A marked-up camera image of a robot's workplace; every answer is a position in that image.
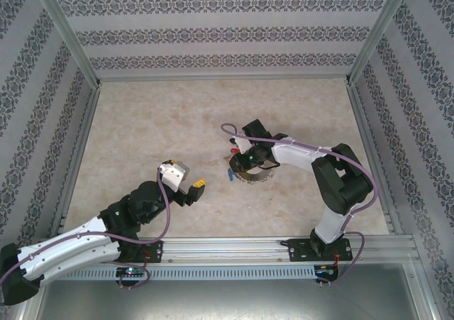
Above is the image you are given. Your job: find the aluminium frame post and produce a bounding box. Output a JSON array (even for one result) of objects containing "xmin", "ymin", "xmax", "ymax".
[
  {"xmin": 344, "ymin": 0, "xmax": 415, "ymax": 86},
  {"xmin": 30, "ymin": 0, "xmax": 103, "ymax": 87}
]

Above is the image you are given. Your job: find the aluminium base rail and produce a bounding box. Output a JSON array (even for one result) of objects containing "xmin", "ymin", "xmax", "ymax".
[{"xmin": 140, "ymin": 236, "xmax": 416, "ymax": 264}]

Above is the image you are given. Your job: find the small circuit board green light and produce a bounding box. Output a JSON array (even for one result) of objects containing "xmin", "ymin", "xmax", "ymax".
[{"xmin": 116, "ymin": 266, "xmax": 149, "ymax": 278}]

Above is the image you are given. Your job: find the grey metal shelf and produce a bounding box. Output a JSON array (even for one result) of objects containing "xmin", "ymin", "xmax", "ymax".
[{"xmin": 35, "ymin": 279, "xmax": 436, "ymax": 320}]

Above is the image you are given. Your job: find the white slotted cable duct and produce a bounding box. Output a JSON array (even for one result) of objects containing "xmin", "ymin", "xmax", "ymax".
[{"xmin": 48, "ymin": 263, "xmax": 317, "ymax": 282}]

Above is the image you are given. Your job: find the thin aluminium frame rail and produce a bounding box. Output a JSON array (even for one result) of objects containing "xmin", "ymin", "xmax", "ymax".
[{"xmin": 96, "ymin": 74, "xmax": 350, "ymax": 84}]

